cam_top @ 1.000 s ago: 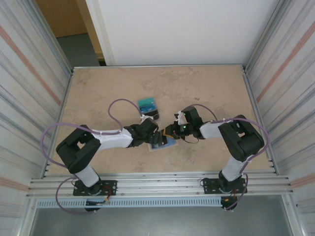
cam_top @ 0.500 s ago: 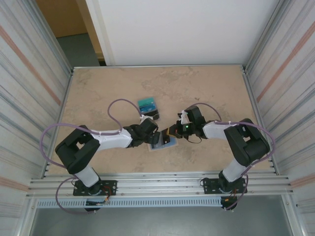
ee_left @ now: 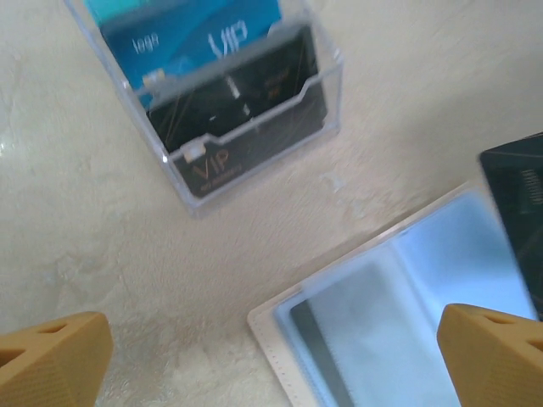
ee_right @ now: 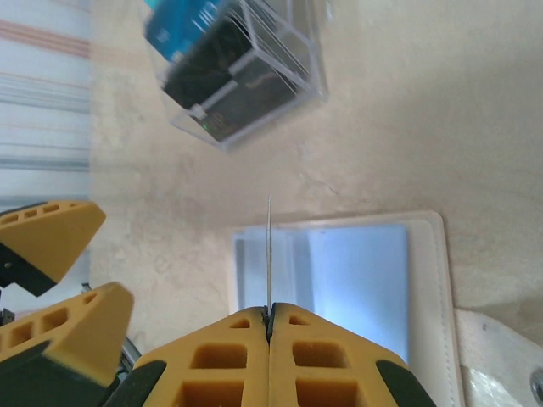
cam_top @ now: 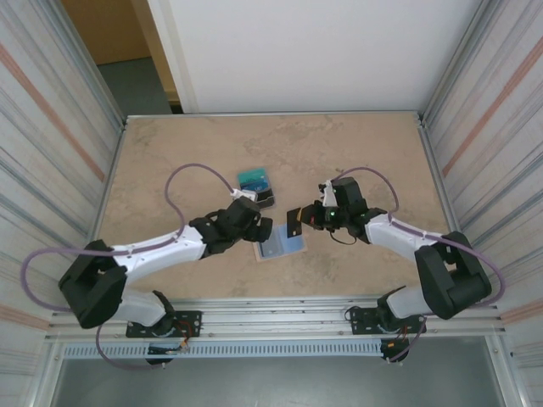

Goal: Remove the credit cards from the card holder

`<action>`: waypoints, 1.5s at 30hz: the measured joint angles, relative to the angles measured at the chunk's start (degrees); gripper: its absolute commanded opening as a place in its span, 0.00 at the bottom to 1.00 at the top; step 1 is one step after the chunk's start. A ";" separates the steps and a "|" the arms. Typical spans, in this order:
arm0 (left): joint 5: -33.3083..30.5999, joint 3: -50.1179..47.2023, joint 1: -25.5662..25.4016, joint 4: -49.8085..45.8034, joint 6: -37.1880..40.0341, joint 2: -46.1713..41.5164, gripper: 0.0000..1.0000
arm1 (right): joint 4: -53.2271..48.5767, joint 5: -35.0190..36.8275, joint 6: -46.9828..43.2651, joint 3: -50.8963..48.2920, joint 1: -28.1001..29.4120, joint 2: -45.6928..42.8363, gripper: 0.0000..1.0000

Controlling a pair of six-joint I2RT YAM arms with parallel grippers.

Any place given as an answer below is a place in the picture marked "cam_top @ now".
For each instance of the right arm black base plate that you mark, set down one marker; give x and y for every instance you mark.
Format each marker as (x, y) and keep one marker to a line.
(360, 322)

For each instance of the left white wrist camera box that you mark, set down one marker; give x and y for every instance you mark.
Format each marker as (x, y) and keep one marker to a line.
(244, 195)

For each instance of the brown wooden door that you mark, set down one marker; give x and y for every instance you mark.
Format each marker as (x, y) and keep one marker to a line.
(110, 29)

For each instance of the clear acrylic card stand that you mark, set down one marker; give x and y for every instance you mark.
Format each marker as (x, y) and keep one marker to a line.
(267, 203)

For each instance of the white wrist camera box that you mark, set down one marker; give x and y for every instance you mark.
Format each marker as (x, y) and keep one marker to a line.
(327, 193)
(244, 195)

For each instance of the white door frame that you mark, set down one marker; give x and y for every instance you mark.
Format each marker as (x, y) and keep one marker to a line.
(169, 51)

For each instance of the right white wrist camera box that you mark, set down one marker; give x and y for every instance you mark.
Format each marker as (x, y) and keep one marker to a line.
(327, 193)

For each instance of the black chip credit card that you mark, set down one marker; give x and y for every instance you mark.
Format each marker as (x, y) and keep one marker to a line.
(293, 222)

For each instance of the translucent corrugated side panel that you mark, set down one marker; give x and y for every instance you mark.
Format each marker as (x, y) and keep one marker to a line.
(42, 127)
(500, 127)

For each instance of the aluminium mounting rail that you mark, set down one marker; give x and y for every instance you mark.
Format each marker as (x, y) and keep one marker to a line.
(275, 316)

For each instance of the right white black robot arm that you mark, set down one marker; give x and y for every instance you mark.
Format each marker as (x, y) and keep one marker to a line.
(449, 275)

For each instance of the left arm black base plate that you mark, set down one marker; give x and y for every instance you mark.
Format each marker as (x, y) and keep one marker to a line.
(191, 318)

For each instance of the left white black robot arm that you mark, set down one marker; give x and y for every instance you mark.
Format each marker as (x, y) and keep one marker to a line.
(152, 252)

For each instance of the teal credit card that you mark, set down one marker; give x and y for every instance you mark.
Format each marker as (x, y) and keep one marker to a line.
(252, 174)

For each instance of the blue wave credit card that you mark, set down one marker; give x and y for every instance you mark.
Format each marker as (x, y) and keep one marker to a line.
(259, 185)

